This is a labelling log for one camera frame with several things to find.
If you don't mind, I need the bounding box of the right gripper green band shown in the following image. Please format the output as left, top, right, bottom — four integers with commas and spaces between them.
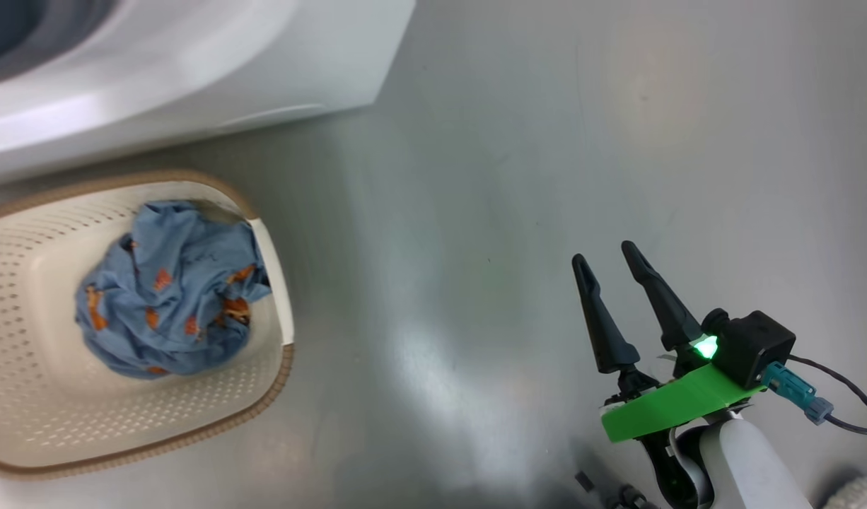
571, 240, 768, 509

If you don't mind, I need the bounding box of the blue patterned clothing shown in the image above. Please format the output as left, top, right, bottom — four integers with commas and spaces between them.
74, 200, 272, 381

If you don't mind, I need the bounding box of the white front-load washing machine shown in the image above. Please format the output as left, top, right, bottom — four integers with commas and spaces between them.
0, 0, 417, 189

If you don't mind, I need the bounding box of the cream perforated laundry basket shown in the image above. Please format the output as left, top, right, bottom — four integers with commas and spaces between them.
0, 169, 296, 482

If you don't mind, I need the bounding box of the grey rubber door gasket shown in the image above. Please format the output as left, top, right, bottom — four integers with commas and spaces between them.
0, 0, 120, 90

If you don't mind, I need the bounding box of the white textured round object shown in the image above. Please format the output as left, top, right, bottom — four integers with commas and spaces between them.
821, 475, 867, 509

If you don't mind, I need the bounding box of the right teal cable connector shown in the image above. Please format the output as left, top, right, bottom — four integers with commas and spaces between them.
760, 361, 836, 426

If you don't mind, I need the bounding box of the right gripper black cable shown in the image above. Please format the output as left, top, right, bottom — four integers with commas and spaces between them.
787, 353, 867, 436

